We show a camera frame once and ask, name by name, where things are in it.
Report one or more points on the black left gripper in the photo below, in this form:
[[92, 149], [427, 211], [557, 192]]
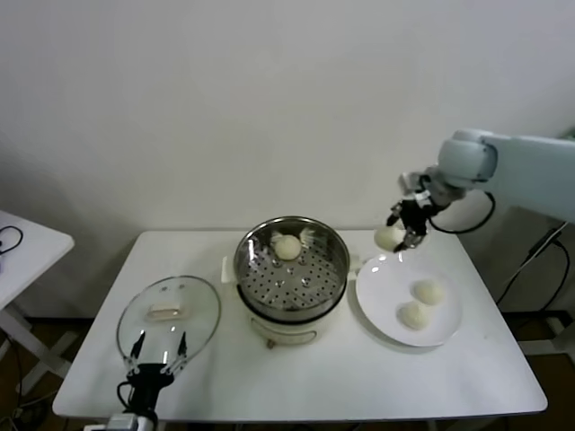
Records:
[[146, 384]]

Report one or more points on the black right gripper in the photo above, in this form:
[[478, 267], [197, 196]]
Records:
[[416, 216]]

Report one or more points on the white steamed baozi bun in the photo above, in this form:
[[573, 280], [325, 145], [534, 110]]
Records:
[[385, 239], [429, 292], [286, 248], [413, 315]]

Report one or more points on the light blue right robot arm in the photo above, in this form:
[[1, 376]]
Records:
[[530, 170]]

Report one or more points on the stainless steel steamer basket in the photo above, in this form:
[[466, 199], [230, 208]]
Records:
[[269, 287]]

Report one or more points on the white round plate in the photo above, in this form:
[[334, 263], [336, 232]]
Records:
[[444, 325]]

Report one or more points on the cream electric cooking pot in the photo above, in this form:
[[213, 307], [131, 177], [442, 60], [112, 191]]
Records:
[[292, 334]]

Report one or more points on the white folding side table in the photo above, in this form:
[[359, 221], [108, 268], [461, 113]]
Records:
[[36, 251]]

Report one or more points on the pale green appliance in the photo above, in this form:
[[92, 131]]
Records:
[[570, 133]]

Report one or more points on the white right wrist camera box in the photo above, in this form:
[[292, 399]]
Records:
[[409, 180]]

